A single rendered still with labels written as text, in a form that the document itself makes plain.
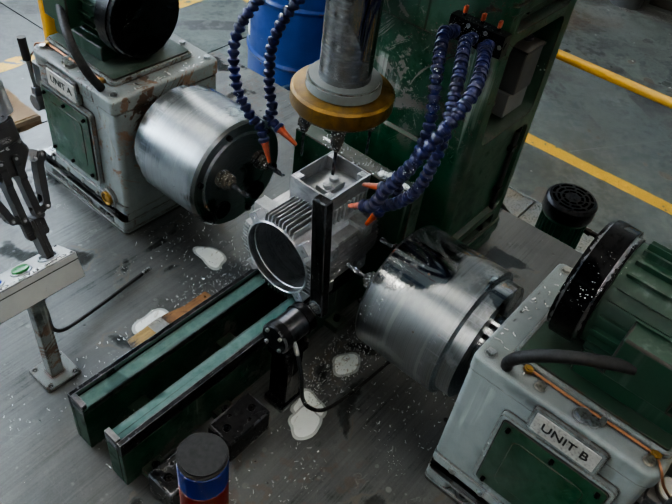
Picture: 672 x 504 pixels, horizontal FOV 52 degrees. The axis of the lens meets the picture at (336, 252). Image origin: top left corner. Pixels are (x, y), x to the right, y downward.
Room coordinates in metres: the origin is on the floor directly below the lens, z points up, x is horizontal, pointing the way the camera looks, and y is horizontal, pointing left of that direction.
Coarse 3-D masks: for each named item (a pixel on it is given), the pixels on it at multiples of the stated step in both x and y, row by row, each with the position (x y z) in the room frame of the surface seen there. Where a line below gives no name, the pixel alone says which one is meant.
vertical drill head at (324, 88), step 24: (336, 0) 1.00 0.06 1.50; (360, 0) 0.99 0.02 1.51; (336, 24) 1.00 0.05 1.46; (360, 24) 1.00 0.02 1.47; (336, 48) 1.00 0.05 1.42; (360, 48) 1.00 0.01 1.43; (312, 72) 1.03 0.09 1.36; (336, 72) 0.99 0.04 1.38; (360, 72) 1.00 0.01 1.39; (312, 96) 0.99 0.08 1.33; (336, 96) 0.97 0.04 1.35; (360, 96) 0.98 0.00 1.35; (384, 96) 1.03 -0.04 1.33; (312, 120) 0.96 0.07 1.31; (336, 120) 0.95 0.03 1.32; (360, 120) 0.96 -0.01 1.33; (384, 120) 0.99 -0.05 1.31; (336, 144) 0.97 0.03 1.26
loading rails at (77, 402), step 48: (240, 288) 0.92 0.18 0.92; (336, 288) 0.98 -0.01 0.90; (192, 336) 0.79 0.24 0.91; (240, 336) 0.80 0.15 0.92; (96, 384) 0.65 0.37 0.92; (144, 384) 0.69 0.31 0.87; (192, 384) 0.68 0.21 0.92; (240, 384) 0.75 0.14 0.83; (96, 432) 0.61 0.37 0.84; (144, 432) 0.58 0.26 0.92; (192, 432) 0.65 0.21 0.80
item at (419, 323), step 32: (416, 256) 0.83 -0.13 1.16; (448, 256) 0.84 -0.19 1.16; (480, 256) 0.87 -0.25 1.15; (384, 288) 0.79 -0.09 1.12; (416, 288) 0.78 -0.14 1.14; (448, 288) 0.78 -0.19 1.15; (480, 288) 0.78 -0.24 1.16; (512, 288) 0.81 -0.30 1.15; (384, 320) 0.76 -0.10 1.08; (416, 320) 0.74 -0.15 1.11; (448, 320) 0.73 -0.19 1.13; (480, 320) 0.73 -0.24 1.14; (384, 352) 0.75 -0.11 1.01; (416, 352) 0.71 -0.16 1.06; (448, 352) 0.70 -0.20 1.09; (448, 384) 0.68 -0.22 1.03
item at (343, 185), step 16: (320, 160) 1.08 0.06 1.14; (336, 160) 1.10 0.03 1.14; (304, 176) 1.02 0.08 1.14; (320, 176) 1.06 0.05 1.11; (336, 176) 1.05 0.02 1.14; (352, 176) 1.08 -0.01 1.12; (368, 176) 1.05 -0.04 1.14; (304, 192) 0.99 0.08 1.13; (320, 192) 1.02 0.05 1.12; (336, 192) 1.02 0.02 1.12; (352, 192) 1.01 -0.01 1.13; (336, 208) 0.98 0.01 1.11; (352, 208) 1.02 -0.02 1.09
